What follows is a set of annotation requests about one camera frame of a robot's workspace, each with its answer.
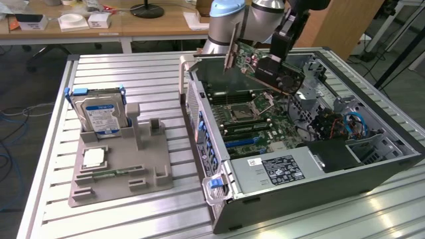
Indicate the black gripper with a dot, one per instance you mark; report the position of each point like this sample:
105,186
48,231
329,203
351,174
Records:
287,32

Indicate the green Nvidia graphics card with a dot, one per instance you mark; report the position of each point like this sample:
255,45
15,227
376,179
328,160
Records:
272,69

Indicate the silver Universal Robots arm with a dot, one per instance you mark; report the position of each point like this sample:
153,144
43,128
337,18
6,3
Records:
229,25

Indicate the wooden cabinet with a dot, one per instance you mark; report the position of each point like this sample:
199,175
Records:
345,27

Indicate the brown cardboard box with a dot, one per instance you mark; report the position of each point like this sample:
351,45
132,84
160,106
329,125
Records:
203,7

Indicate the white paper box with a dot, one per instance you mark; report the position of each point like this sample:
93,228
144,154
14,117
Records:
196,22

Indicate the metal CPU socket cover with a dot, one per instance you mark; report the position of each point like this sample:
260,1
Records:
264,100

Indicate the metal CPU socket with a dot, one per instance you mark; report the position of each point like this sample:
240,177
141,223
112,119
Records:
241,112

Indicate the green motherboard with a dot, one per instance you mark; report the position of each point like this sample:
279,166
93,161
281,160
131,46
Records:
277,129

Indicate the installed green RAM stick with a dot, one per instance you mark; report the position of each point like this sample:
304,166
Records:
247,127

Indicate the black case fan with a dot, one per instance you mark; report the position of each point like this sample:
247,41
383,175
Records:
328,127

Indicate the wooden desk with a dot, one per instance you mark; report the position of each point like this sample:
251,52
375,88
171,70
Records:
149,26

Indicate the black lamp base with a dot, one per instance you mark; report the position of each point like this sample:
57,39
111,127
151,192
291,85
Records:
147,11

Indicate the blue expansion slot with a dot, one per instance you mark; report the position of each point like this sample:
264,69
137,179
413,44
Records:
244,142

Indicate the black plastic disk bay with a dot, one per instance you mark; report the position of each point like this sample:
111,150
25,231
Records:
332,156

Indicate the small white labelled box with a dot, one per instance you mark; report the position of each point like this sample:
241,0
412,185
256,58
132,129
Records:
99,21

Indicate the grey power supply unit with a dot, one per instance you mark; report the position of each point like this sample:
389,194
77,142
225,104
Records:
249,174

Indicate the white round-hollow box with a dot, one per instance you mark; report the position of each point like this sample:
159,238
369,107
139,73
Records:
72,22

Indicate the blue case latch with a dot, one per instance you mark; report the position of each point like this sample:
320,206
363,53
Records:
213,183

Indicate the grey plastic parts rack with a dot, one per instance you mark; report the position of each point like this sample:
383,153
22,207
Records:
149,159

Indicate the black open PC case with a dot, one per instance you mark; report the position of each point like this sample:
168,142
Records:
315,199

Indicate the black office chair base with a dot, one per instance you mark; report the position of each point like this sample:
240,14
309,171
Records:
43,53

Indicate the silver CPU chip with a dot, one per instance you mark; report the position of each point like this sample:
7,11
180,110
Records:
95,157

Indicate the white box with black top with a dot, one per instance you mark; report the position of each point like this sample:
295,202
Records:
32,22

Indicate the hard disk with blue bracket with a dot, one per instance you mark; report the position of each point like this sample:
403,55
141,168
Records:
99,114

